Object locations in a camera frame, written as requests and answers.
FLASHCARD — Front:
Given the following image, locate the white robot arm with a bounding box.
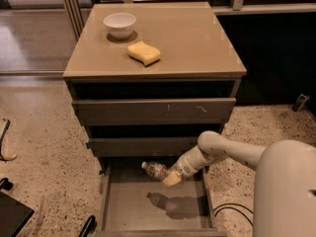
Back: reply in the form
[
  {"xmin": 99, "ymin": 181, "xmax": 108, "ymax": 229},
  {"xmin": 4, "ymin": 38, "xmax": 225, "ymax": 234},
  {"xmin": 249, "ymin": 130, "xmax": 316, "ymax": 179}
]
[{"xmin": 163, "ymin": 131, "xmax": 316, "ymax": 237}]

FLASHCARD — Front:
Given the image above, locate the open bottom grey drawer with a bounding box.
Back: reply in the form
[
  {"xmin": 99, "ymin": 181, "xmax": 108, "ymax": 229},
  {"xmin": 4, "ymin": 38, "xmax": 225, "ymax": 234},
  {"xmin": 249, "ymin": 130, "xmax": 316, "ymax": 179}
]
[{"xmin": 95, "ymin": 157, "xmax": 227, "ymax": 237}]

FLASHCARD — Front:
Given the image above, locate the yellow sponge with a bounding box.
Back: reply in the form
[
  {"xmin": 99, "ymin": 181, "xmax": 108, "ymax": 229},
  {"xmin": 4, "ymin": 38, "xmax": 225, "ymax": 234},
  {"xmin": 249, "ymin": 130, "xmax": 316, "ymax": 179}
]
[{"xmin": 127, "ymin": 40, "xmax": 161, "ymax": 66}]

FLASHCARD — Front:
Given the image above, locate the white ceramic bowl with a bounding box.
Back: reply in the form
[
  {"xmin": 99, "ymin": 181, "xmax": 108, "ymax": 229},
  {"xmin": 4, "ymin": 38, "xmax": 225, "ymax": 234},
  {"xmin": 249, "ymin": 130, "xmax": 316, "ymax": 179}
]
[{"xmin": 103, "ymin": 13, "xmax": 136, "ymax": 40}]

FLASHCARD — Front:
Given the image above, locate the black box on floor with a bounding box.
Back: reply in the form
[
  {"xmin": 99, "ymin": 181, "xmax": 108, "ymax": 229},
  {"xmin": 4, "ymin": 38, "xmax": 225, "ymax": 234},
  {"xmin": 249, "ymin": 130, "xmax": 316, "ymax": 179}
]
[{"xmin": 0, "ymin": 192, "xmax": 34, "ymax": 237}]

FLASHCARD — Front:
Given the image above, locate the black power cable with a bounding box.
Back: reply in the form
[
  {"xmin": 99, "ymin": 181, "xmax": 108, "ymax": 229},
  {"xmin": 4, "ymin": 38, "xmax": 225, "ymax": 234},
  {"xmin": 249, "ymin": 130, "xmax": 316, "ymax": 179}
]
[{"xmin": 212, "ymin": 202, "xmax": 255, "ymax": 227}]

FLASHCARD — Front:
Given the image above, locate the grey drawer cabinet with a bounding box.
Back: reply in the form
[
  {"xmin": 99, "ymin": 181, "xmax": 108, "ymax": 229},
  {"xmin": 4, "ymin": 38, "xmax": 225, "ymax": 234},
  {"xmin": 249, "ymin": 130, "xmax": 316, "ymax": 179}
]
[{"xmin": 62, "ymin": 1, "xmax": 248, "ymax": 183}]

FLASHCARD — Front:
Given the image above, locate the black handle near drawer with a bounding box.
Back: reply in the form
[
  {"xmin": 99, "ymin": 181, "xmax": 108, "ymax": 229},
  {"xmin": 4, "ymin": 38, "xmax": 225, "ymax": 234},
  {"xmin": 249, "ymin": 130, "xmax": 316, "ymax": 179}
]
[{"xmin": 78, "ymin": 215, "xmax": 96, "ymax": 237}]

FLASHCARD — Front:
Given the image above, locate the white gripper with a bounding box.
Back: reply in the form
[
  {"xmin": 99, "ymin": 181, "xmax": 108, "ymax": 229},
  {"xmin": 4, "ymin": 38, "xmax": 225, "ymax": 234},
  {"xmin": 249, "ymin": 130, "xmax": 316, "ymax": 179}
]
[{"xmin": 162, "ymin": 148, "xmax": 202, "ymax": 187}]

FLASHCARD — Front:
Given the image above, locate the middle grey drawer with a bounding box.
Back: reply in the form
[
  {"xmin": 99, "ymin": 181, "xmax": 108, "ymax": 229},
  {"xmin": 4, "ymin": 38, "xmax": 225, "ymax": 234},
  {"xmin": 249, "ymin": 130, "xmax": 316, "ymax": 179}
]
[{"xmin": 87, "ymin": 136, "xmax": 198, "ymax": 158}]

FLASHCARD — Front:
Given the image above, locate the top grey drawer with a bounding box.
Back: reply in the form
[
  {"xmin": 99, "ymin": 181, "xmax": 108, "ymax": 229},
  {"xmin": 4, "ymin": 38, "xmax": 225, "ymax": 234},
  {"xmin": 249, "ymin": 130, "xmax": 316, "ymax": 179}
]
[{"xmin": 72, "ymin": 98, "xmax": 236, "ymax": 126}]

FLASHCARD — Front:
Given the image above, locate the clear plastic water bottle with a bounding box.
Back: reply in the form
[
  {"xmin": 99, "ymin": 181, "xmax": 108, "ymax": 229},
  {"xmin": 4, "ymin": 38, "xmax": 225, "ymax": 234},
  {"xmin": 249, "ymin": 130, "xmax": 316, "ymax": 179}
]
[{"xmin": 141, "ymin": 161, "xmax": 169, "ymax": 181}]

